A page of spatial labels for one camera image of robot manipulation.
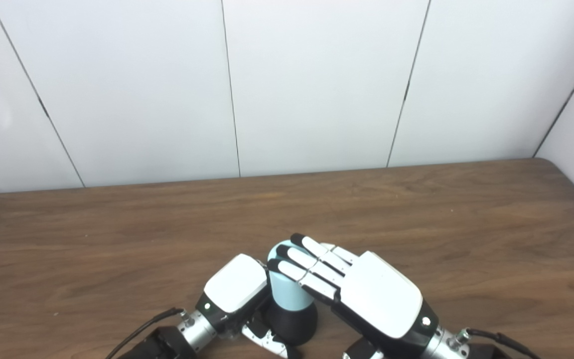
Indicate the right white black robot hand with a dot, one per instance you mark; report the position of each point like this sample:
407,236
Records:
376,294

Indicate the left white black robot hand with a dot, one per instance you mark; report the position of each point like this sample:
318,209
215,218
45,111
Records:
237,286

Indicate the black nozzle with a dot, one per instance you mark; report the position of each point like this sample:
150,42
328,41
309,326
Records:
292,324

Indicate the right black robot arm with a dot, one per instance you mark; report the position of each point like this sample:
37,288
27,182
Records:
451,349

